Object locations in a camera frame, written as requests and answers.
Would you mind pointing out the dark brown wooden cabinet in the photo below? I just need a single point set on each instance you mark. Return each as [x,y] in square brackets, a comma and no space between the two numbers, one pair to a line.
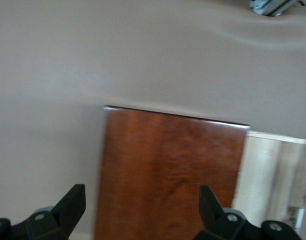
[167,175]

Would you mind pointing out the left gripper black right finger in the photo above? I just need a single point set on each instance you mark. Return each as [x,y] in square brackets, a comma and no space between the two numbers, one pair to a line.
[212,215]

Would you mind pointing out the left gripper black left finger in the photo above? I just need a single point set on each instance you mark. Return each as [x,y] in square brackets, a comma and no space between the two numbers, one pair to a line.
[67,207]

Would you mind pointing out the light wood drawer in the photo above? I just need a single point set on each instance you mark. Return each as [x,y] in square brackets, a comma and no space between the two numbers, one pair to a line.
[268,175]

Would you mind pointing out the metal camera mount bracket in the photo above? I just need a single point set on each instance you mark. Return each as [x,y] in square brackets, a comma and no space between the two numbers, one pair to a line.
[268,6]

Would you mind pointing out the brown table cover mat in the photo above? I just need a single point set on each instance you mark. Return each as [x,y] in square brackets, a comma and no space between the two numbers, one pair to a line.
[92,62]

